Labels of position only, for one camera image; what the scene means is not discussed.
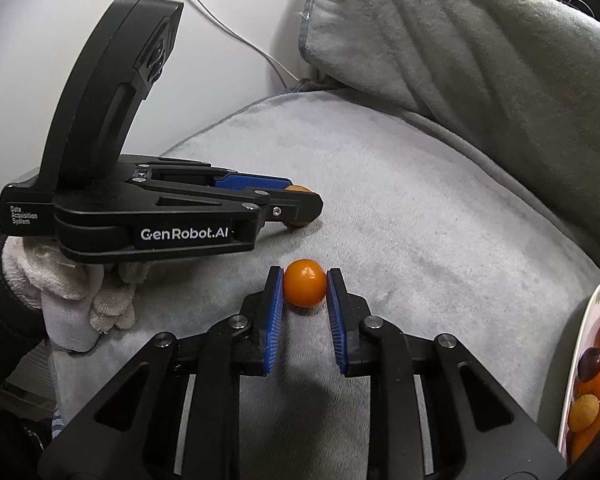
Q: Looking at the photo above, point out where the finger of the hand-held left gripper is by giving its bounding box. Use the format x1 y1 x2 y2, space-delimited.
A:
122 155 294 193
130 179 325 227

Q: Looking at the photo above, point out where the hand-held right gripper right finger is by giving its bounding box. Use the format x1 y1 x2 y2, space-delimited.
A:
327 268 567 480

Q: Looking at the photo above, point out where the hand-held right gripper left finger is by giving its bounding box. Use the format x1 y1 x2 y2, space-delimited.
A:
37 266 285 480

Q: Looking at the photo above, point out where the brown longan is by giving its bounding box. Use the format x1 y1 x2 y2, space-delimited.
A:
567 394 600 432
284 185 315 229

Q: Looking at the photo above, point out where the orange kumquat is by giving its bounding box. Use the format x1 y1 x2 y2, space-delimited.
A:
283 258 327 309

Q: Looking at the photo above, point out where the dark purple plum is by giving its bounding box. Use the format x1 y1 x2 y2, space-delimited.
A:
578 347 600 382

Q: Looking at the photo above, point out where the white floral plate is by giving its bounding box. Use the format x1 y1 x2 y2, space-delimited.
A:
557 277 600 466

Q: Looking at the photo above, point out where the person's left forearm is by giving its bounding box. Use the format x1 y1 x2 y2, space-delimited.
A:
0 232 48 391

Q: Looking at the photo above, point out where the person's left hand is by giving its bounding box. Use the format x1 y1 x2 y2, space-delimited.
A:
1 234 149 335

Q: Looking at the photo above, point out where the grey seat cushion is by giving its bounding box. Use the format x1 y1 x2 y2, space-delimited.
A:
45 91 600 480

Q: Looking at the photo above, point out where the grey pillow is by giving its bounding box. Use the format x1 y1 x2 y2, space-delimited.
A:
297 0 600 201

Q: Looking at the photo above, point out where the white cable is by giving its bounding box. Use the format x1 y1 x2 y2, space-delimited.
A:
167 0 303 92

